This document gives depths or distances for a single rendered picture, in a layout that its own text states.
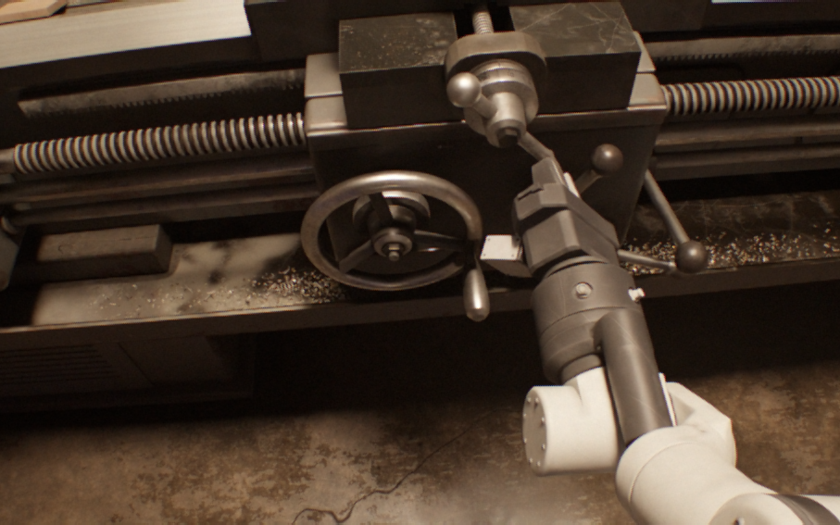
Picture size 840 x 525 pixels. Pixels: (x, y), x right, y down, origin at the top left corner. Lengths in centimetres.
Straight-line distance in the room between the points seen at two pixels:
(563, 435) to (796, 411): 112
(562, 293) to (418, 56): 29
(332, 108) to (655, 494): 52
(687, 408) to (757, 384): 106
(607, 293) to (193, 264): 80
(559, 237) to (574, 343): 10
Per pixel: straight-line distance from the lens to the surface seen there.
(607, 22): 75
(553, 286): 55
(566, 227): 57
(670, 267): 94
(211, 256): 118
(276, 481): 140
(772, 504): 28
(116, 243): 117
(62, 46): 94
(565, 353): 52
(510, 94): 63
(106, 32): 92
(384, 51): 70
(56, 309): 124
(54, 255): 121
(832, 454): 156
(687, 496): 39
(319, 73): 81
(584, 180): 75
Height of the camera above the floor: 130
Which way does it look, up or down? 55 degrees down
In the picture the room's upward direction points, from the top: 5 degrees counter-clockwise
